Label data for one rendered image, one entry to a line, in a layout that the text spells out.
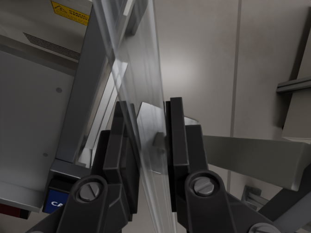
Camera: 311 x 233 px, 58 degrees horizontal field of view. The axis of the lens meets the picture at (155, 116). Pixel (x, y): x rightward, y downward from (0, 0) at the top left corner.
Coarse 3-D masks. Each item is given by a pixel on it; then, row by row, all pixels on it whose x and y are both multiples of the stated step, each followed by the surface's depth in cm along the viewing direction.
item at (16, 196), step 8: (0, 184) 35; (8, 184) 35; (0, 192) 34; (8, 192) 34; (16, 192) 35; (24, 192) 35; (32, 192) 36; (40, 192) 36; (0, 200) 34; (8, 200) 34; (16, 200) 34; (24, 200) 34; (32, 200) 35; (40, 200) 35; (24, 208) 35; (32, 208) 35; (40, 208) 35
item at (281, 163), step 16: (208, 144) 60; (224, 144) 53; (240, 144) 47; (256, 144) 43; (272, 144) 39; (288, 144) 36; (304, 144) 34; (208, 160) 57; (224, 160) 51; (240, 160) 46; (256, 160) 41; (272, 160) 38; (288, 160) 35; (304, 160) 34; (256, 176) 40; (272, 176) 37; (288, 176) 34
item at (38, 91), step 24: (0, 48) 24; (0, 72) 25; (24, 72) 25; (48, 72) 25; (72, 72) 25; (0, 96) 27; (24, 96) 26; (48, 96) 26; (0, 120) 29; (24, 120) 28; (48, 120) 28; (0, 144) 31; (24, 144) 31; (48, 144) 30; (0, 168) 34; (24, 168) 33; (48, 168) 33
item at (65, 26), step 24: (0, 0) 62; (24, 0) 57; (48, 0) 53; (72, 0) 50; (0, 24) 82; (24, 24) 74; (48, 24) 67; (72, 24) 62; (48, 48) 92; (72, 48) 82
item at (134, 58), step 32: (96, 0) 6; (128, 0) 6; (128, 32) 7; (128, 64) 8; (160, 64) 9; (128, 96) 9; (160, 96) 9; (128, 128) 10; (160, 128) 10; (160, 160) 11; (160, 192) 14; (160, 224) 17
